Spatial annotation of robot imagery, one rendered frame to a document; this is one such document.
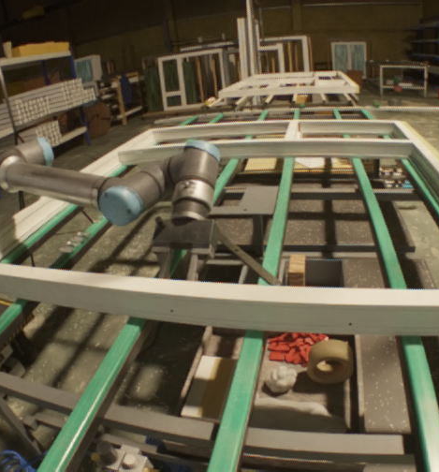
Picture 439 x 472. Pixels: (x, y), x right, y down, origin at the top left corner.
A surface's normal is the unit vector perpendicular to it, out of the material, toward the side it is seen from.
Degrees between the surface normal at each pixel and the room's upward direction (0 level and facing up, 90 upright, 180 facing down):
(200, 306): 90
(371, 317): 90
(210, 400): 0
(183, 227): 35
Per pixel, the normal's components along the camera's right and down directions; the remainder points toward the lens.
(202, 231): -0.25, -0.43
